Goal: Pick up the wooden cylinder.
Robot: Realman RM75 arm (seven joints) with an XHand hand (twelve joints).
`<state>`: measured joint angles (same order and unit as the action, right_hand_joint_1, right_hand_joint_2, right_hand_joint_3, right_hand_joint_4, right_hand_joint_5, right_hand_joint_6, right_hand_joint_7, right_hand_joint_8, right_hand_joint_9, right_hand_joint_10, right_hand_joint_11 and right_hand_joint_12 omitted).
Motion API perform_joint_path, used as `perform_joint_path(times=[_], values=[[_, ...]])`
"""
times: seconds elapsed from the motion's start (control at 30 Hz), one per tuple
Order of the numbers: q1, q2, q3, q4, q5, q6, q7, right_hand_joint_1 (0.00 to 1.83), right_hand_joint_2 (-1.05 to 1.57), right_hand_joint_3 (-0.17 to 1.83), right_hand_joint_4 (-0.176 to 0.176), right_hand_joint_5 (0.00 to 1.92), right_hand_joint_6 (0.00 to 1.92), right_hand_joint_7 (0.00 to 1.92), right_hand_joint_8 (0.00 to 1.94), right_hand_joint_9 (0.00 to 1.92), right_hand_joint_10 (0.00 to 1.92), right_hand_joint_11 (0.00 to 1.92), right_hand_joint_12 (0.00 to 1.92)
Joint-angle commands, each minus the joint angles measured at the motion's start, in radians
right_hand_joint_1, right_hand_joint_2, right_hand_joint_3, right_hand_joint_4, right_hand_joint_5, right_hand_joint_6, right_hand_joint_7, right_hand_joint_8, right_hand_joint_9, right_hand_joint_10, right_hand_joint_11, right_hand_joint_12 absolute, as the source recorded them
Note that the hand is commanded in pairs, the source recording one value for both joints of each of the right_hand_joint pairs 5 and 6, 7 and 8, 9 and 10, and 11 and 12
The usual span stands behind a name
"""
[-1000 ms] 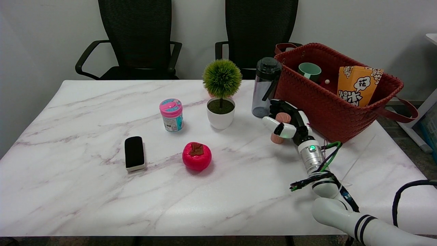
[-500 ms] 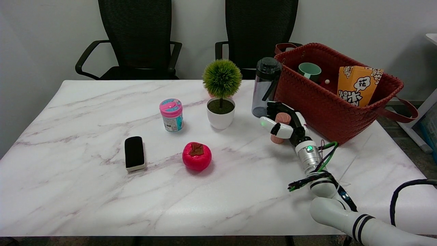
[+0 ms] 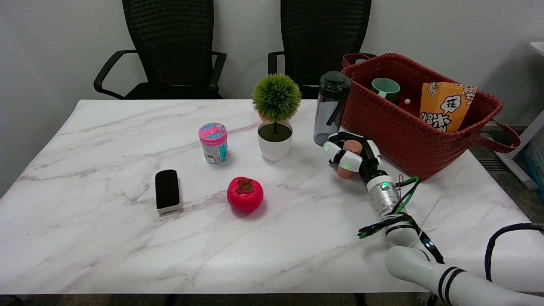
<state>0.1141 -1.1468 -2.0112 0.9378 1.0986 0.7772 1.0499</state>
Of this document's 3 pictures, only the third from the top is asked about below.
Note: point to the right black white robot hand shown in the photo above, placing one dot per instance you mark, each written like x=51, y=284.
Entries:
x=350, y=162

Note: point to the ribbed wooden cylinder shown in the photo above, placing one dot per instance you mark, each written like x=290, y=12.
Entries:
x=354, y=147

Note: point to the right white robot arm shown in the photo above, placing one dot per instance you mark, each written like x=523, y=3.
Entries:
x=408, y=259

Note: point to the dark transparent water bottle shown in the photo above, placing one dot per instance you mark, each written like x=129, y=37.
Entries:
x=329, y=110

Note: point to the red woven basket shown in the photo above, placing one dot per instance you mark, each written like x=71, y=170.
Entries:
x=425, y=144

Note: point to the green mug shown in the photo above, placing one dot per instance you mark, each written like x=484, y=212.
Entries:
x=384, y=88

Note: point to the artificial plant in white pot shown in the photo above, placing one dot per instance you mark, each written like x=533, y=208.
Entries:
x=276, y=97

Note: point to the orange popcorn box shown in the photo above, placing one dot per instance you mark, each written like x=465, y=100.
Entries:
x=446, y=104

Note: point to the red toy persimmon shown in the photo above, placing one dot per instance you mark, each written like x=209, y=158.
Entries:
x=244, y=199

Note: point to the black mesh office chair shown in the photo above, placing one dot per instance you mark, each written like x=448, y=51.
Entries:
x=323, y=34
x=170, y=38

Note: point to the pink lid plastic jar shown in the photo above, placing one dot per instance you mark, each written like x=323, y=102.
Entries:
x=213, y=144

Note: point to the white side desk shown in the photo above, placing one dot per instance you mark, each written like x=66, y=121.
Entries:
x=531, y=131

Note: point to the black whiteboard eraser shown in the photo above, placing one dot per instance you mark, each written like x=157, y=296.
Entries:
x=167, y=189

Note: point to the blue storage box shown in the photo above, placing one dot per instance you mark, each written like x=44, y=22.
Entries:
x=536, y=161

